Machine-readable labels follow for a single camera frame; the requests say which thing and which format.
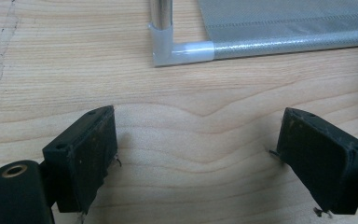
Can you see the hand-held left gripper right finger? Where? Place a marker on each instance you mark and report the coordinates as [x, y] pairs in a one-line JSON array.
[[320, 161]]

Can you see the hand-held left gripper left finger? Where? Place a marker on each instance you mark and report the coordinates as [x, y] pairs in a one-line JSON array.
[[84, 155]]

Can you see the grey fabric rack with metal frame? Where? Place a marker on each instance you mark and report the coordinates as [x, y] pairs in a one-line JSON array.
[[279, 28]]

